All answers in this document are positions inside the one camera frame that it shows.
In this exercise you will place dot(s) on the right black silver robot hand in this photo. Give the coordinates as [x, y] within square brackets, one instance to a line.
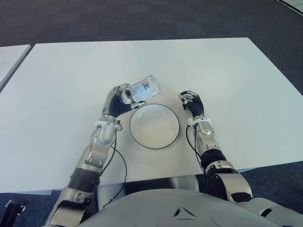
[196, 106]

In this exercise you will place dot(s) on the grey robot torso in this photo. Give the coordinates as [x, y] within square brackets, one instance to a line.
[189, 210]

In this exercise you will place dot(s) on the clear glass cup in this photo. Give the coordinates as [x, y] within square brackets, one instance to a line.
[144, 89]

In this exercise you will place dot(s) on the white robot waist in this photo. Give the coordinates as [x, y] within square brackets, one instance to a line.
[185, 183]

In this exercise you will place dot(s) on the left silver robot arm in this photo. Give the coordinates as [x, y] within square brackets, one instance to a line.
[94, 156]

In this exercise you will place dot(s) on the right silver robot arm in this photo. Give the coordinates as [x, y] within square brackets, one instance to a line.
[222, 175]

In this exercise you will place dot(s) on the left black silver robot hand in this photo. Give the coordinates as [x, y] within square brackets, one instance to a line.
[113, 106]

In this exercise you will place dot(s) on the black stand piece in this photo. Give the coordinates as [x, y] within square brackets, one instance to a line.
[13, 210]

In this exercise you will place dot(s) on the white neighbouring table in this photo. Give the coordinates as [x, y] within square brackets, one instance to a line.
[10, 62]

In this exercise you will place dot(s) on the white plate with black rim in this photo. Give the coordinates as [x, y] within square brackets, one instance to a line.
[155, 126]

